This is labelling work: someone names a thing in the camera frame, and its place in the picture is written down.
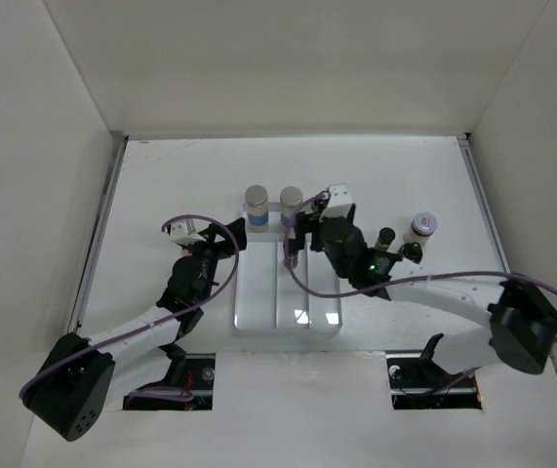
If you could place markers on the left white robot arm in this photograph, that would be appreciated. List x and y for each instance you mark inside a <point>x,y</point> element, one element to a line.
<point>82,374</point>

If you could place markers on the red-label white-lid jar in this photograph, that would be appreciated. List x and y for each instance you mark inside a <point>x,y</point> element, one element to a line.
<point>421,228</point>

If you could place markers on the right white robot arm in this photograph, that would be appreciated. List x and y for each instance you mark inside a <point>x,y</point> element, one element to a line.
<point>515,324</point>

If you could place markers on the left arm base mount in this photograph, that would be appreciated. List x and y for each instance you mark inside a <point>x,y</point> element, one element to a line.
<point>187,385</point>

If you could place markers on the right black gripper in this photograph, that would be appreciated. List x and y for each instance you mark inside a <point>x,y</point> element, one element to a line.
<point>307,223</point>

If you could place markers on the black-lid tan spice jar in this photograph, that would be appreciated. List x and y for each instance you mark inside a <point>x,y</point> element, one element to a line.
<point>412,252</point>

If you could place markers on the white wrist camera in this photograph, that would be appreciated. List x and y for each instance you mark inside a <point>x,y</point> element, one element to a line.
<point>339,202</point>
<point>183,231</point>

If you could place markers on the black-lid white spice jar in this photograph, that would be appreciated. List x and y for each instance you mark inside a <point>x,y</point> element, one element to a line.
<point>318,206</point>

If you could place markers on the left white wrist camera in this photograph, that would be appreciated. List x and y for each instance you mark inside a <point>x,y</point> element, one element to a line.
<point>183,231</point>

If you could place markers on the small black-lid spice bottle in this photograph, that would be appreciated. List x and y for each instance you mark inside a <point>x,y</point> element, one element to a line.
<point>291,258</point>

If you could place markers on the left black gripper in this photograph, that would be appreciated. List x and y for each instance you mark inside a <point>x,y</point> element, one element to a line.
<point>225,248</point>

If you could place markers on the silver-lid blue-label shaker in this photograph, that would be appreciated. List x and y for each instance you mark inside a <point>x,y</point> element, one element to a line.
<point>290,198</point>
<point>256,200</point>

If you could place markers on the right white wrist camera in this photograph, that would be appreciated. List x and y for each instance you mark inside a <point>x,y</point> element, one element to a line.
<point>339,202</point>

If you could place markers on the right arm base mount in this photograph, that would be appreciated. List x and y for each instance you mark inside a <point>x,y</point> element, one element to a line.
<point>417,383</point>

